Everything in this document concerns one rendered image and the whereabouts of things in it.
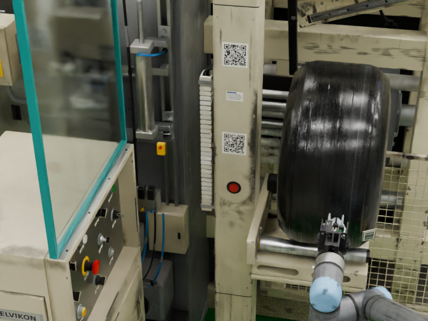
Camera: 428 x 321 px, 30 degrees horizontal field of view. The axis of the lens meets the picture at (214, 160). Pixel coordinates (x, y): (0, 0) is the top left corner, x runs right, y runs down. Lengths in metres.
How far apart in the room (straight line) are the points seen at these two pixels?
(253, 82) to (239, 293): 0.80
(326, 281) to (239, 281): 0.78
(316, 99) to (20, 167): 0.84
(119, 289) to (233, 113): 0.61
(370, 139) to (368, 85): 0.17
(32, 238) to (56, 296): 0.15
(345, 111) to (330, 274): 0.48
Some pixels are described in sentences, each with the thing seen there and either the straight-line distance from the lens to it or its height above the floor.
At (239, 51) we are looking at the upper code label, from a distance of 2.26.
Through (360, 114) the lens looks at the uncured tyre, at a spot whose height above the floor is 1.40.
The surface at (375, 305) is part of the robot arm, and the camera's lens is 2.04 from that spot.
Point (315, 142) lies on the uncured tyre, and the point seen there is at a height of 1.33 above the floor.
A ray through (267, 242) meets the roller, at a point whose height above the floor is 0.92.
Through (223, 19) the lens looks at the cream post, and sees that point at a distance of 2.24.
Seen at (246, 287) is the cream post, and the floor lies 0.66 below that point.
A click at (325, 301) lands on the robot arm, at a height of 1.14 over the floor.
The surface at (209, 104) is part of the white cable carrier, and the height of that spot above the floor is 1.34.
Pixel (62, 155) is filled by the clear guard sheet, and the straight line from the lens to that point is 1.87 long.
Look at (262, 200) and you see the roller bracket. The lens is 2.63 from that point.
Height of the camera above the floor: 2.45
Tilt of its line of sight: 32 degrees down
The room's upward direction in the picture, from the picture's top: straight up
